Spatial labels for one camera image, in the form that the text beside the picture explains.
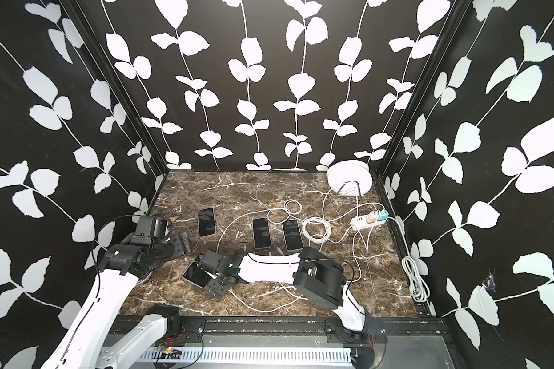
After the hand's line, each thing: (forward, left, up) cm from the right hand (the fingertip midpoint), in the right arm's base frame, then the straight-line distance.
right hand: (216, 279), depth 81 cm
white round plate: (+44, -53, +12) cm, 70 cm away
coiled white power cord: (-1, -74, -4) cm, 74 cm away
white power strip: (+26, -57, -2) cm, 63 cm away
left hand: (+8, +9, +13) cm, 18 cm away
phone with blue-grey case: (+27, +11, -5) cm, 30 cm away
